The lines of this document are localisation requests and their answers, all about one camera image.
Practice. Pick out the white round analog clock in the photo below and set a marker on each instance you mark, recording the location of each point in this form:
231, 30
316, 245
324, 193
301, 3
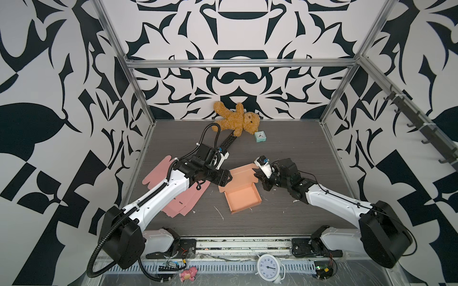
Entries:
270, 269

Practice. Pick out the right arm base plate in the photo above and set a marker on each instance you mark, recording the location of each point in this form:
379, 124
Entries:
309, 247

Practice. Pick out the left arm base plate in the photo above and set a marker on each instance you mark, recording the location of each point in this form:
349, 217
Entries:
176, 250

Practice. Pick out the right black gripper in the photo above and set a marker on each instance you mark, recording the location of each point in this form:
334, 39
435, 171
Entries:
265, 180

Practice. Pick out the brown teddy bear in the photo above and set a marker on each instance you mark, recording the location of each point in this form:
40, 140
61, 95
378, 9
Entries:
237, 121

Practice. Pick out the salmon cardboard box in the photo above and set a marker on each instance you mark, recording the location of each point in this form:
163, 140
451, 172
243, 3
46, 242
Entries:
241, 192

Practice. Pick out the black remote control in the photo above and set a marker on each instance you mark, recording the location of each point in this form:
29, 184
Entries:
227, 143

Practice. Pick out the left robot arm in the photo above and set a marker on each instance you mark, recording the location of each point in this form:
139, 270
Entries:
121, 240

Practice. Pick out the small pink toy figure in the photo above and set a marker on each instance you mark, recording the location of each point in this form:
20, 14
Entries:
189, 274

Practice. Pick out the right circuit board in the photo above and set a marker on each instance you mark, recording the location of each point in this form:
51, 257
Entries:
325, 270

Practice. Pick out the wall hook rack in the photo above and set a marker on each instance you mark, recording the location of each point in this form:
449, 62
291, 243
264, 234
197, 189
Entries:
431, 132

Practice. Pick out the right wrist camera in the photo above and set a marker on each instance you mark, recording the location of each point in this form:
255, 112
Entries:
263, 168

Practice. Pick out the circuit board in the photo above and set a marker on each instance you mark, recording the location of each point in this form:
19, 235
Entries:
173, 267
325, 270

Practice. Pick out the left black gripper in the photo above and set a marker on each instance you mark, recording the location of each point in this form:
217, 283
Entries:
221, 177

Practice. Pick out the left circuit board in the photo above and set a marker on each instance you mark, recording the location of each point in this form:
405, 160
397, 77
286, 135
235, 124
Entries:
173, 267

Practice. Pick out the small teal alarm clock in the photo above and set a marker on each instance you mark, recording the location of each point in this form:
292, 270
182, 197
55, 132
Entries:
260, 136

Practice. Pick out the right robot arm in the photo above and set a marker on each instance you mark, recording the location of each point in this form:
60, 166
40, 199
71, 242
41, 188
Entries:
377, 230

